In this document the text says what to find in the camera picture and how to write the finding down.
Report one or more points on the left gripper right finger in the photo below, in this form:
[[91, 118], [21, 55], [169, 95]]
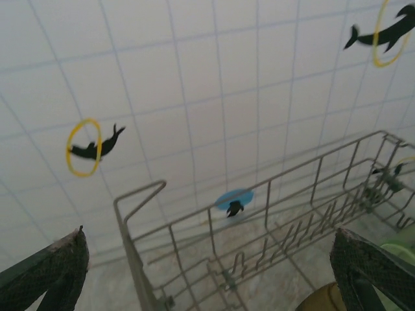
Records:
[[356, 269]]

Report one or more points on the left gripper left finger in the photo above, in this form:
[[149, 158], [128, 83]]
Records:
[[65, 259]]

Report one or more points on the brown plastic cup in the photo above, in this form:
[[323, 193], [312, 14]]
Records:
[[321, 299]]

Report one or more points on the bright green translucent cup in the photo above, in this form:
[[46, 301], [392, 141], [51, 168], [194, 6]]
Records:
[[400, 251]]

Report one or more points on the blue circle penguin sticker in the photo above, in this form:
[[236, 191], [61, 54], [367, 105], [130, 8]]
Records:
[[233, 197]]

